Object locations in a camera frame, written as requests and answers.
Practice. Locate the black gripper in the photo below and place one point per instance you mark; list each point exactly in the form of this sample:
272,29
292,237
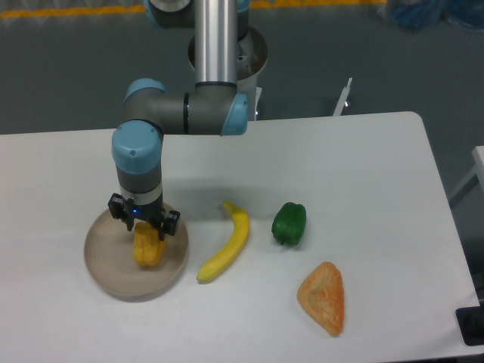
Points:
127,211

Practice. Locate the yellow bell pepper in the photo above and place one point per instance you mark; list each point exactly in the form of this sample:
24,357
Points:
148,249

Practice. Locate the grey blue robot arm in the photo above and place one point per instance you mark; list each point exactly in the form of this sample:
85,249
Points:
150,113

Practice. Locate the beige round plate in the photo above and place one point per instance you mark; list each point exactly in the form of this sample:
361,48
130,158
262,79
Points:
108,255

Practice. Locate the green bell pepper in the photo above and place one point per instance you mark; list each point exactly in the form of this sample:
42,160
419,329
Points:
289,224

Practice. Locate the yellow banana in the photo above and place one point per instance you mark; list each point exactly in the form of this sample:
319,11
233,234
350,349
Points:
219,262

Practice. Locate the orange triangular bread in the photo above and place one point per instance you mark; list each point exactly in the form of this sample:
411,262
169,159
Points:
321,296

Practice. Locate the blue plastic bag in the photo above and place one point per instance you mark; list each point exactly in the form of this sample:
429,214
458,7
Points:
419,15

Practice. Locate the white furniture at right edge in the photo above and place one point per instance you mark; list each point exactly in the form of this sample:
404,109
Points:
472,179

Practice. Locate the black device at table edge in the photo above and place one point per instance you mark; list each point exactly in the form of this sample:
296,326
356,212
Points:
470,322

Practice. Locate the white metal frame leg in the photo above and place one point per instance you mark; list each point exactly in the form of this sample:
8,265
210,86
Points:
343,100

